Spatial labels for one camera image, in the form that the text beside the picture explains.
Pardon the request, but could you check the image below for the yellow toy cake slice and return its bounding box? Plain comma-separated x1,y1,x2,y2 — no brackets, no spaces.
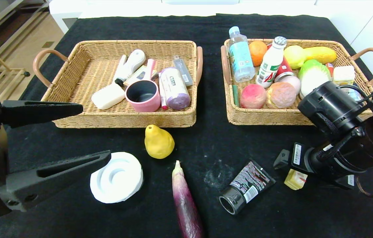
284,169,308,191

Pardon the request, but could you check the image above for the pink bun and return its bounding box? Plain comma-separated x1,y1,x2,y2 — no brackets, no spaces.
266,82,297,109

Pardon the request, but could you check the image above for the pink cup dark inside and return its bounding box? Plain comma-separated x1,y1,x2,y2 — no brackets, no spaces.
125,80,161,112

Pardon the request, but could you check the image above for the wicker basket with food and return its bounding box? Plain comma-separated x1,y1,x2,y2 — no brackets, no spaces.
220,39,373,126

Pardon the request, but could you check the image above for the clear water bottle blue label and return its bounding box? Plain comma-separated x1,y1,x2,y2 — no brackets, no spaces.
228,26,256,83

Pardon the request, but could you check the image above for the white table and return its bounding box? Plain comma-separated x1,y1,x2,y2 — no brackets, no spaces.
49,0,334,33

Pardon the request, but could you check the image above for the purple toy eggplant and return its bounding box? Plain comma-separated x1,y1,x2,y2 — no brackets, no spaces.
172,160,204,238

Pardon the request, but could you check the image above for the white round ridged disc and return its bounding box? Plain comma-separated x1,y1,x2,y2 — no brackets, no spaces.
90,152,144,204

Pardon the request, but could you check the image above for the pink toy peach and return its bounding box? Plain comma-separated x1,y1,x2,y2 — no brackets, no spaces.
240,84,267,109

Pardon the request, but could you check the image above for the white pen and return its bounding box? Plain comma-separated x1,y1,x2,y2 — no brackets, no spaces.
113,55,128,87

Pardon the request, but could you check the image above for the white purple bag roll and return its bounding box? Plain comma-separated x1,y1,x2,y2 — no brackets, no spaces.
160,67,191,110

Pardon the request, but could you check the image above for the white marker red cap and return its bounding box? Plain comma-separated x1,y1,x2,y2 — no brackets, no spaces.
158,73,168,110

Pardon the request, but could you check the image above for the white handheld device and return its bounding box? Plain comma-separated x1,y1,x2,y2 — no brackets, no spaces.
120,49,146,81

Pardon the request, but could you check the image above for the red soda can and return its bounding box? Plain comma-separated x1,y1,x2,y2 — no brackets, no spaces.
267,44,295,83

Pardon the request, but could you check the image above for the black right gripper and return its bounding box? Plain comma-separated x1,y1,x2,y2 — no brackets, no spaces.
273,142,318,174

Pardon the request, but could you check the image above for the white soap block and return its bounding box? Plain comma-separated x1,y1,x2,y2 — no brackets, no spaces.
91,83,126,110

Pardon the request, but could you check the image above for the orange toy fruit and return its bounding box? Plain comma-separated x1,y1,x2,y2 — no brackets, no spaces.
248,40,268,67

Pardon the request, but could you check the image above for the small printed cardboard box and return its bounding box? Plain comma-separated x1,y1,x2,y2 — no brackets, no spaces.
124,65,159,87

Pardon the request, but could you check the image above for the black printed squeeze tube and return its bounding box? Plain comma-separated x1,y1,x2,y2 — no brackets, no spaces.
219,159,276,216

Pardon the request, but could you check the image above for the green marker pen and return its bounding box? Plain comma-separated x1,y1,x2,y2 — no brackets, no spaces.
232,84,240,107

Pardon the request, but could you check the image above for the yellow toy pear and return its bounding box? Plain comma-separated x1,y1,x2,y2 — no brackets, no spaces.
144,125,175,159

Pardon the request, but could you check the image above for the yellow-green toy lemon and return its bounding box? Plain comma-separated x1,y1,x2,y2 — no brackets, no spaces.
284,45,307,69

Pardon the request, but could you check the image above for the wooden rack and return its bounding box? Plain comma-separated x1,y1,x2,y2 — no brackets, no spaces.
0,50,30,113

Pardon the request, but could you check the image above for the black braided right wrist cable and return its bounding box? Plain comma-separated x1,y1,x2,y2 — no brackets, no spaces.
315,129,363,157

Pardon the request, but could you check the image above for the green white toy cabbage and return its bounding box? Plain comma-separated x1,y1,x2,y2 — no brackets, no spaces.
298,59,332,99

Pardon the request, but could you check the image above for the white juice carton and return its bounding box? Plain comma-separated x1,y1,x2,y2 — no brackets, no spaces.
333,65,356,87

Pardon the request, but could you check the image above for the dark blue small jar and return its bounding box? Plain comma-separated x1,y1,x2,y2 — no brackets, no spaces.
347,85,363,102

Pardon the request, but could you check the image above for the wicker basket with household items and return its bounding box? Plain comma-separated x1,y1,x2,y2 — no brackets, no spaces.
33,40,204,129

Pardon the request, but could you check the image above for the yellow toy mango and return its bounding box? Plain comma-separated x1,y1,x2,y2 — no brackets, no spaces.
304,46,337,64

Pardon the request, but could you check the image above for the white milk drink bottle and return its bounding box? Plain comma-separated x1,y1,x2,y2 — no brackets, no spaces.
256,36,287,88

